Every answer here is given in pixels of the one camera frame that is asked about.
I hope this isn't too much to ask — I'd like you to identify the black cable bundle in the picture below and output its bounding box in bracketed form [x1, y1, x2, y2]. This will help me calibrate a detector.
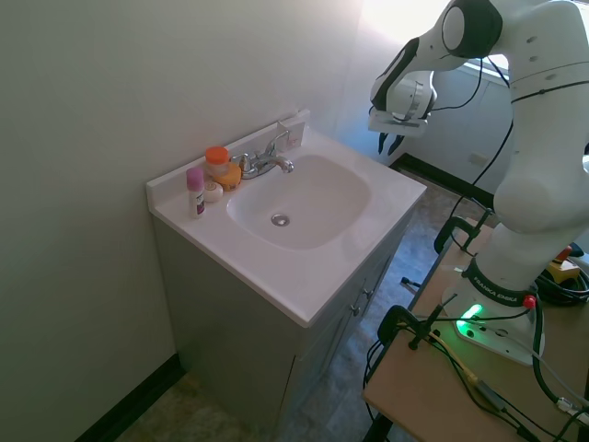
[536, 266, 589, 308]

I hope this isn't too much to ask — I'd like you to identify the yellow cable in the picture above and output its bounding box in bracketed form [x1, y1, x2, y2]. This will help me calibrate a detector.
[430, 333, 479, 386]

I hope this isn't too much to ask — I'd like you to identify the yellow sponge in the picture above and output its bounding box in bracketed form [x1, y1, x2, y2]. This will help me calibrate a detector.
[214, 164, 243, 192]

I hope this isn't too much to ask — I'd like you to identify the chrome faucet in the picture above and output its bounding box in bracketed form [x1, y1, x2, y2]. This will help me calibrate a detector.
[229, 130, 295, 180]

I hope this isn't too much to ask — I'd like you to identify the white sink vanity top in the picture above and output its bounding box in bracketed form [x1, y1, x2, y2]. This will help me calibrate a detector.
[145, 109, 428, 329]

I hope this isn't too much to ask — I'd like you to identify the black C clamp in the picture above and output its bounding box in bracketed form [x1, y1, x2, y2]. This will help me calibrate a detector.
[433, 207, 496, 259]
[375, 294, 459, 352]

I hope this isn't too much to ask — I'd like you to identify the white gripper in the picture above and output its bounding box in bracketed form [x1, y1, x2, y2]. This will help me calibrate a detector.
[366, 109, 430, 156]

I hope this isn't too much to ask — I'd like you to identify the clear jar orange lid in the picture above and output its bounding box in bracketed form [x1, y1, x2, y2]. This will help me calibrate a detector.
[204, 145, 230, 179]

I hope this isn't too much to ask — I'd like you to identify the grey vanity cabinet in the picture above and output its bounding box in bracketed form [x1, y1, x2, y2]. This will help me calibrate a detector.
[151, 202, 418, 429]

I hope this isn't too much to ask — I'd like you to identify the white bottle pink cap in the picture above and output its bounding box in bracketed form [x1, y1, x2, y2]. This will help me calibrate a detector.
[185, 167, 205, 220]

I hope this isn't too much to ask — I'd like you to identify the thin black hanging cable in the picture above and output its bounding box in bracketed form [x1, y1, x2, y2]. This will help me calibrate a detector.
[430, 53, 515, 231]

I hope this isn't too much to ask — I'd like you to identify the grey cable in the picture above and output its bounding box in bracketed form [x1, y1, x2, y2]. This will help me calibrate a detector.
[528, 347, 589, 413]

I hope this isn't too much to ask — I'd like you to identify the yellow emergency stop box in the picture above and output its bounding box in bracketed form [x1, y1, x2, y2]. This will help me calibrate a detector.
[547, 245, 588, 289]

